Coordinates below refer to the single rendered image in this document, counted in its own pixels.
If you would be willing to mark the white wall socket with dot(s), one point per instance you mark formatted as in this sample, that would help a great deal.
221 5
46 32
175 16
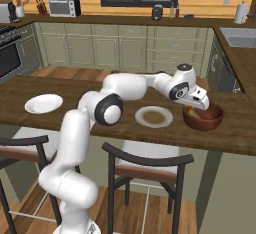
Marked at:
226 0

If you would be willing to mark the black round canister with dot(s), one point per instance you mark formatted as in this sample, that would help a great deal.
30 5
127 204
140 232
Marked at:
157 12

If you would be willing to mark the brown knife block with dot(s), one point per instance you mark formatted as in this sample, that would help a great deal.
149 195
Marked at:
41 7

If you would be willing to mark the tan potato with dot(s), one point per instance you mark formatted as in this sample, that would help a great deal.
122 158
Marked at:
194 114

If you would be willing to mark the silver toaster oven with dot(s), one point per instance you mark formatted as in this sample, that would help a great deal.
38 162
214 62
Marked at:
64 7

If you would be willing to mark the small dark dish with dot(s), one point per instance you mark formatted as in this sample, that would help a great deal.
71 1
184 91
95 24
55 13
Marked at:
188 16

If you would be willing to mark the pale glass bottle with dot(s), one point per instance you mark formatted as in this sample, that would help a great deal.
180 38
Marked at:
172 10

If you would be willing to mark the dark dishwasher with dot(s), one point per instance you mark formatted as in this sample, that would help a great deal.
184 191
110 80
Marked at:
222 73

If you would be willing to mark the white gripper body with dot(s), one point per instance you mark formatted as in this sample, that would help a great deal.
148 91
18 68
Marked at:
200 102

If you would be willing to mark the green base cabinet run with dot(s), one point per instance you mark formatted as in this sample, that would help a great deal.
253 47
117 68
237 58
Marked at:
126 46

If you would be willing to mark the plain white plate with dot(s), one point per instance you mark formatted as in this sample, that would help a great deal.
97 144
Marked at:
43 103

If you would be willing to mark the white paper towel roll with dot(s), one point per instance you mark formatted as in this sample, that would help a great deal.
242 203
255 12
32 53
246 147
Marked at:
241 12

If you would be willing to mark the grey sink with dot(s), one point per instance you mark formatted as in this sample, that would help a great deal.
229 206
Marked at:
238 37

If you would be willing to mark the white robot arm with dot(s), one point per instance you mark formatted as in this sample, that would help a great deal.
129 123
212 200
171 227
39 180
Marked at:
130 86

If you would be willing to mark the black and silver coffee machine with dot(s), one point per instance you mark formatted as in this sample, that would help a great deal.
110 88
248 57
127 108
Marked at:
9 12

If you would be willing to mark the black stove with oven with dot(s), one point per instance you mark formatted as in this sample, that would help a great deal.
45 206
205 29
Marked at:
8 49

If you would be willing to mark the white pot with utensils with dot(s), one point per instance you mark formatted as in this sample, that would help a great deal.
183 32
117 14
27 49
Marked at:
20 10

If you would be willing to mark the white plate with brown centre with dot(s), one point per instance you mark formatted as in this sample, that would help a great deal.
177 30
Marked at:
154 117

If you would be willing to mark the dark wooden bar stool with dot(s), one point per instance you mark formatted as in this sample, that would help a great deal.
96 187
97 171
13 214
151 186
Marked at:
148 171
23 148

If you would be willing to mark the dark small bottle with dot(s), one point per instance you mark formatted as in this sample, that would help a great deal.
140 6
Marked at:
177 10

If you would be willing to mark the orange chicken drumstick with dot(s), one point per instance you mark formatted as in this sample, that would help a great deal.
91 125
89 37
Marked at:
189 108

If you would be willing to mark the brown wooden bowl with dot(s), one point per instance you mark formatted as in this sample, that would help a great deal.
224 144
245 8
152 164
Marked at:
206 119

